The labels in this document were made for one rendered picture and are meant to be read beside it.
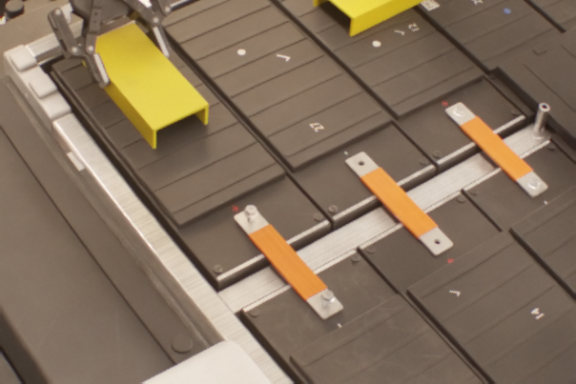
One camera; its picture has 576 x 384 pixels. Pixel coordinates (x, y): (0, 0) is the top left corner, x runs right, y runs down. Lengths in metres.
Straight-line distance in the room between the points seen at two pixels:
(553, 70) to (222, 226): 0.46
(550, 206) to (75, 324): 0.54
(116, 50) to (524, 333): 0.55
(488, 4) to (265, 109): 0.35
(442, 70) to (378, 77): 0.08
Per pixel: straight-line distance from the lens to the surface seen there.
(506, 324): 1.24
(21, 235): 1.14
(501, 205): 1.35
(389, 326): 1.21
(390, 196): 1.32
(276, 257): 1.25
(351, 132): 1.37
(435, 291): 1.24
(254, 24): 1.48
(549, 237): 1.32
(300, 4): 1.52
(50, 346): 1.07
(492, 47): 1.51
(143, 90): 1.35
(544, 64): 1.49
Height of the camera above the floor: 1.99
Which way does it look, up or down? 48 degrees down
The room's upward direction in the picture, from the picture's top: 7 degrees clockwise
